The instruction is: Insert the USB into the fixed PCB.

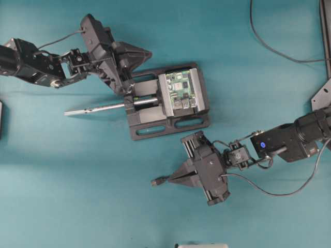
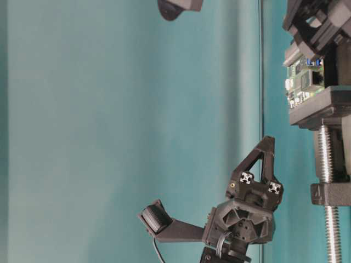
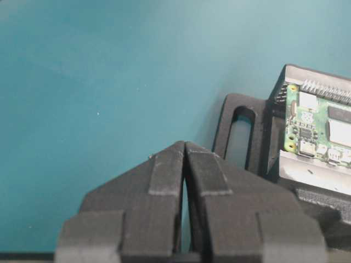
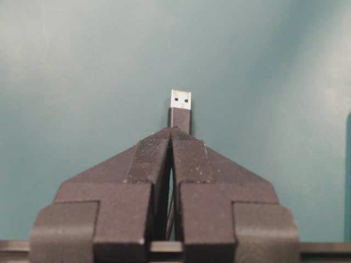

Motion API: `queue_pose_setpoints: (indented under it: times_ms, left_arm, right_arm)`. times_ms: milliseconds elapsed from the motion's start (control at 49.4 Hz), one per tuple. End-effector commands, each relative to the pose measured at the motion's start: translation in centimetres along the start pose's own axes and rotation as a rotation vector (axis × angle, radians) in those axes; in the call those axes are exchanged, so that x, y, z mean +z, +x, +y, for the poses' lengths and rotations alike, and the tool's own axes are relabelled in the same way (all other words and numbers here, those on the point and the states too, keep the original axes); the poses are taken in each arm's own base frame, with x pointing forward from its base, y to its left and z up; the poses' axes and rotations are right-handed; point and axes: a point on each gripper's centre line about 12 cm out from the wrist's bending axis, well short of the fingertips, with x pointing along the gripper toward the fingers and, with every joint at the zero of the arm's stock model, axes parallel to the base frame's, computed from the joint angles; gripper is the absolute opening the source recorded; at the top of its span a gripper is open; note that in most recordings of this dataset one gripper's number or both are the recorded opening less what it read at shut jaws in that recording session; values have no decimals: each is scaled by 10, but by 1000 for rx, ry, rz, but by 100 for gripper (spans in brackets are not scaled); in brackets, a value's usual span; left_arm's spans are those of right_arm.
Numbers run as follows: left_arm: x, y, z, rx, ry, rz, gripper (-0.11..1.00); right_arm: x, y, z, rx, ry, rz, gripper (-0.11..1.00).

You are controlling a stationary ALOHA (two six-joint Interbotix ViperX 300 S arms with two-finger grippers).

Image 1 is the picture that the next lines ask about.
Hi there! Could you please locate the silver vise screw handle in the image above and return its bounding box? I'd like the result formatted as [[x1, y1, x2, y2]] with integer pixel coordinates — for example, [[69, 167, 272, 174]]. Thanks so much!
[[64, 97, 159, 116]]

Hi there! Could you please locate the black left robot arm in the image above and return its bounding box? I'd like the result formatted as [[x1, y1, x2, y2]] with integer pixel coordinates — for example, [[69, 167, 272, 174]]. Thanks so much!
[[1, 14, 152, 96]]

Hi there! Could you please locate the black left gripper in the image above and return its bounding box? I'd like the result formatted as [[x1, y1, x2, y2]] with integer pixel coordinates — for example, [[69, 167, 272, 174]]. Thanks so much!
[[80, 13, 152, 96]]

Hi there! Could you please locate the black USB plug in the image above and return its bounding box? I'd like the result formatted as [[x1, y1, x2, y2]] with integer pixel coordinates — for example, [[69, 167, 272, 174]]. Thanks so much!
[[151, 176, 168, 187]]

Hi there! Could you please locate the black metal frame right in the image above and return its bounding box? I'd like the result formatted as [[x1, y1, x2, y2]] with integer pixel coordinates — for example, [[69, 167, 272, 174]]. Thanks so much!
[[319, 0, 330, 79]]

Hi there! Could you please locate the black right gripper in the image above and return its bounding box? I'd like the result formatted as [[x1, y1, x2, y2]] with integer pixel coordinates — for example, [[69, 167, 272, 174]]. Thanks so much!
[[168, 131, 230, 206]]

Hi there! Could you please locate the black left wrist camera cable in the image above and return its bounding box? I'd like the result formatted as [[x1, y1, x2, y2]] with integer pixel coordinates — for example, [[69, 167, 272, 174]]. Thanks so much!
[[38, 30, 85, 49]]

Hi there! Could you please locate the black bench vise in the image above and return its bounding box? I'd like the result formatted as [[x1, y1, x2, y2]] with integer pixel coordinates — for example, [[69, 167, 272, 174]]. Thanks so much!
[[124, 62, 210, 141]]

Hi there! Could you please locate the black object left edge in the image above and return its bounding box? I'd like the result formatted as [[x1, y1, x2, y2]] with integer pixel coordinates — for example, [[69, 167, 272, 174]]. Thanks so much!
[[0, 101, 3, 137]]

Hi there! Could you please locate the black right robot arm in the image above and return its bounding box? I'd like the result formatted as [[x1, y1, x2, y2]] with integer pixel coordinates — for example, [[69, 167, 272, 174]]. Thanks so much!
[[166, 107, 330, 206]]

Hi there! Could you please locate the white object bottom edge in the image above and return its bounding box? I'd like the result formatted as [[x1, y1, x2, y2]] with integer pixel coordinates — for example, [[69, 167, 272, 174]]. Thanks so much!
[[174, 243, 229, 248]]

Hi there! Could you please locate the black cable top right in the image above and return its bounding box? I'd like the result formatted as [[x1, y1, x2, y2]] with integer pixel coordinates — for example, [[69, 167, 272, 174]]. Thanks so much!
[[249, 0, 331, 64]]

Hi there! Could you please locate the green PCB board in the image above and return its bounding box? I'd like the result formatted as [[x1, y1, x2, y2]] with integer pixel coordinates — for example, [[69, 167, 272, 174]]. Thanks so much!
[[165, 70, 197, 110]]

